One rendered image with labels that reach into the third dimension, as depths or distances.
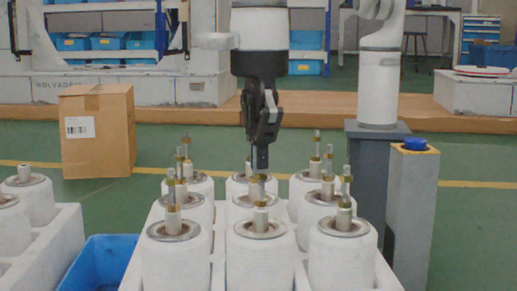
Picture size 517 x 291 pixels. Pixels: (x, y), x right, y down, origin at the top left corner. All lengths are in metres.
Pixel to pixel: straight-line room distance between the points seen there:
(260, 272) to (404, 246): 0.35
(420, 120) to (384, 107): 1.49
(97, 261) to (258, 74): 0.60
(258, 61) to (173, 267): 0.29
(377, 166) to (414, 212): 0.24
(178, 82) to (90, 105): 1.05
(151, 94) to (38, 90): 0.72
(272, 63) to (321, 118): 1.96
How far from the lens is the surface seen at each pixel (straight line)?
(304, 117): 2.55
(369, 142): 1.10
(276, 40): 0.60
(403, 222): 0.91
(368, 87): 1.10
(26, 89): 3.16
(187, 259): 0.66
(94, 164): 1.80
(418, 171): 0.88
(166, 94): 2.76
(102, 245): 1.04
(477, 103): 2.72
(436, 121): 2.61
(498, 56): 5.16
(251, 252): 0.65
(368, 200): 1.14
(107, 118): 1.76
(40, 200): 0.95
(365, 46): 1.10
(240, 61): 0.60
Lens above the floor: 0.53
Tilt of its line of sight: 14 degrees down
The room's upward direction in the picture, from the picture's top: straight up
